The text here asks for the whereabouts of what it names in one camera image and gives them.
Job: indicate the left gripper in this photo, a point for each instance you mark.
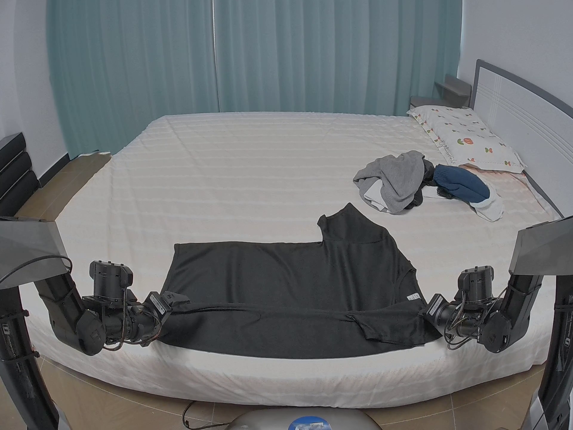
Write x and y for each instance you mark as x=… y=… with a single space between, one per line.
x=156 y=311

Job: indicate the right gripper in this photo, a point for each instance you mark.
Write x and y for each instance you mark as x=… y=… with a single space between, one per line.
x=441 y=314

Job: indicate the black T-shirt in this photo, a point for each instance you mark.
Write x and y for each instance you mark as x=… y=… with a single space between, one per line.
x=291 y=294

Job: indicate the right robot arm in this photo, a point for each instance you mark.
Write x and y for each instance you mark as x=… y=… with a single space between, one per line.
x=515 y=311

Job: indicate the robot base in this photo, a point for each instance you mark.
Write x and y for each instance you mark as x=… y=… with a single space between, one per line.
x=304 y=421

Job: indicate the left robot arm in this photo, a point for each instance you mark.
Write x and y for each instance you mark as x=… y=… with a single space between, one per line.
x=67 y=316

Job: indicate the pile of clothes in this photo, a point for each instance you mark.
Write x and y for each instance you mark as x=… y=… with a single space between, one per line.
x=403 y=179

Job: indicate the bed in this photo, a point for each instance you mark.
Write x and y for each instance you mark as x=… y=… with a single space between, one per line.
x=268 y=173

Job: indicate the white printed pillow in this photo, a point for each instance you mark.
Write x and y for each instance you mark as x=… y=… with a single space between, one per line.
x=470 y=137

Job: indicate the black chest of drawers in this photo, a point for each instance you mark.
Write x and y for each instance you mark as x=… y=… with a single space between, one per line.
x=15 y=173

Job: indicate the grey bedside table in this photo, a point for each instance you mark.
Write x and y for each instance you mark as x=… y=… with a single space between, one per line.
x=443 y=90

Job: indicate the blue-green curtain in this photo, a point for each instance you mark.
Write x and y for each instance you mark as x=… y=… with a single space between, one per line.
x=335 y=43
x=134 y=61

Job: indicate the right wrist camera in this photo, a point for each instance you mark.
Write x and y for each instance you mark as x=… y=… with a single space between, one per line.
x=475 y=285

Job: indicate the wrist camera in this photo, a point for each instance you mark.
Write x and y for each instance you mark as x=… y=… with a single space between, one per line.
x=109 y=280
x=475 y=285

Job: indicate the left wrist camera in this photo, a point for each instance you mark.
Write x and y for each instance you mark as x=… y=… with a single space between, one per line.
x=109 y=280

